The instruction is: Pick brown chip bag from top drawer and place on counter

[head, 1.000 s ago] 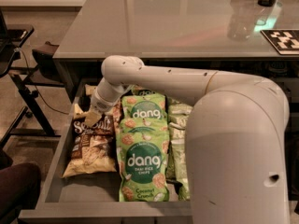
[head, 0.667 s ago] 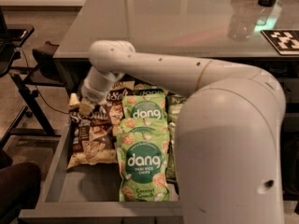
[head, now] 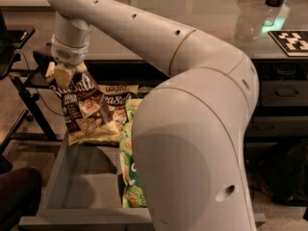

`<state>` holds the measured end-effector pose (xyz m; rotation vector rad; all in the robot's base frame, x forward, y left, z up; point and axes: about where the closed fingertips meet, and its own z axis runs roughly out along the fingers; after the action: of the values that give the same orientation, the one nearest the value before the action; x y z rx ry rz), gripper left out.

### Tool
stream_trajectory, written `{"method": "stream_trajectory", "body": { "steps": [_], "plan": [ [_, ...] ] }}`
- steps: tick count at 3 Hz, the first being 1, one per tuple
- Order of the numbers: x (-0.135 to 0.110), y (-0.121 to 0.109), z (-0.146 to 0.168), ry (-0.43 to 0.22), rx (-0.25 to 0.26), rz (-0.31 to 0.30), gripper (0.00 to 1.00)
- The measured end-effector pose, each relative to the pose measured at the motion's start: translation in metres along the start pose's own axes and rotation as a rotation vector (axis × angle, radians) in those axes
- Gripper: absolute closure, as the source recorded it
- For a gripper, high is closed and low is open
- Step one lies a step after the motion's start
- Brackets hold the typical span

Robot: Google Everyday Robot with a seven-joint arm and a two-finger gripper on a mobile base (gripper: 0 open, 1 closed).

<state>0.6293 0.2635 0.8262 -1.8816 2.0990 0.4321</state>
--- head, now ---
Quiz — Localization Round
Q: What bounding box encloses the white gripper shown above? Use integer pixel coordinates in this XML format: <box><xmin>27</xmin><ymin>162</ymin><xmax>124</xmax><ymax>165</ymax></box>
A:
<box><xmin>45</xmin><ymin>35</ymin><xmax>90</xmax><ymax>89</ymax></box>

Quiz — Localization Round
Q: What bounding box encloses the brown sea salt bag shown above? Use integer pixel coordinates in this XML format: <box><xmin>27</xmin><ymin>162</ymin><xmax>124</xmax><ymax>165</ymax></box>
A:
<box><xmin>47</xmin><ymin>71</ymin><xmax>120</xmax><ymax>145</ymax></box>
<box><xmin>99</xmin><ymin>85</ymin><xmax>139</xmax><ymax>131</ymax></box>

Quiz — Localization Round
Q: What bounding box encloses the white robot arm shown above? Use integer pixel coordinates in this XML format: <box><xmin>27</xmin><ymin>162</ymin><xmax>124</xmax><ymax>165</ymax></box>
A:
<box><xmin>47</xmin><ymin>0</ymin><xmax>259</xmax><ymax>231</ymax></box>

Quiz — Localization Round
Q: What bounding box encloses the open grey top drawer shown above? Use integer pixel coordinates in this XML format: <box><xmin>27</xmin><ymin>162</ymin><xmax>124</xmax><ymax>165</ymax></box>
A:
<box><xmin>17</xmin><ymin>80</ymin><xmax>267</xmax><ymax>231</ymax></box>

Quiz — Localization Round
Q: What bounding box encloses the front green dang bag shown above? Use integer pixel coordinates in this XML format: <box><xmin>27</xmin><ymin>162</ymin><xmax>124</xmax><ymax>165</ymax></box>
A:
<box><xmin>119</xmin><ymin>138</ymin><xmax>146</xmax><ymax>208</ymax></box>

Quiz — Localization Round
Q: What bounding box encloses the lower grey side drawer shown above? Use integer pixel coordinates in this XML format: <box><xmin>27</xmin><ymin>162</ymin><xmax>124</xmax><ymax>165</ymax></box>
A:
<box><xmin>246</xmin><ymin>116</ymin><xmax>308</xmax><ymax>137</ymax></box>

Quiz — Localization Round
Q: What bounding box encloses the grey closed side drawer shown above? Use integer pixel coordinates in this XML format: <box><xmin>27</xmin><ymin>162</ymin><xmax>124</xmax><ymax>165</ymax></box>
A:
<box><xmin>259</xmin><ymin>80</ymin><xmax>308</xmax><ymax>107</ymax></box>

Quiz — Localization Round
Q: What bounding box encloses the dark bag on floor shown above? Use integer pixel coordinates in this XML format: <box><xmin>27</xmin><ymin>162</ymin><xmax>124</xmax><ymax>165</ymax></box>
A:
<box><xmin>244</xmin><ymin>138</ymin><xmax>308</xmax><ymax>207</ymax></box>

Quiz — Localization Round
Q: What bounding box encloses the black desk stand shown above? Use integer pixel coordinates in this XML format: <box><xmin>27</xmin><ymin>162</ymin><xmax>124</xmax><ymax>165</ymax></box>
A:
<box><xmin>0</xmin><ymin>12</ymin><xmax>64</xmax><ymax>152</ymax></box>

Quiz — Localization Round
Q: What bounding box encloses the dark chair seat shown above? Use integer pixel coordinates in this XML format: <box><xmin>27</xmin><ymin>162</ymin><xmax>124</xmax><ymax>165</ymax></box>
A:
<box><xmin>0</xmin><ymin>155</ymin><xmax>42</xmax><ymax>231</ymax></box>

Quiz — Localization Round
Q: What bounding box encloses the black white fiducial marker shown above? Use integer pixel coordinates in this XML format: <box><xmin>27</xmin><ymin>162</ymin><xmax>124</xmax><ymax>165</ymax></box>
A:
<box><xmin>269</xmin><ymin>30</ymin><xmax>308</xmax><ymax>57</ymax></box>

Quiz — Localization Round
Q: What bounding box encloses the black cable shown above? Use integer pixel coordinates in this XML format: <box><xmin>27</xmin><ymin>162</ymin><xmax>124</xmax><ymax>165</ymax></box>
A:
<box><xmin>14</xmin><ymin>48</ymin><xmax>66</xmax><ymax>117</ymax></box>

